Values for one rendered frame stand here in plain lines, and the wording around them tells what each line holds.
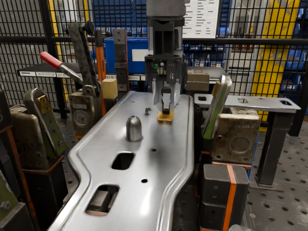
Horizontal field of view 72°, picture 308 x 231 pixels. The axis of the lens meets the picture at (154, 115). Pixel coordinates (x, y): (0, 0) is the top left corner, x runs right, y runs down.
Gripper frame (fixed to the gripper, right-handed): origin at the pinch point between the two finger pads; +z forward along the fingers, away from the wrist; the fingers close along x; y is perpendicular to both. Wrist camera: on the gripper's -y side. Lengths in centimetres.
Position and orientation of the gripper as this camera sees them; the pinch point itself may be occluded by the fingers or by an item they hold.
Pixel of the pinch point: (166, 106)
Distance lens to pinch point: 52.7
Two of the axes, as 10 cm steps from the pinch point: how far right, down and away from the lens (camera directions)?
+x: 9.9, 0.7, -1.6
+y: -1.7, 4.8, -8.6
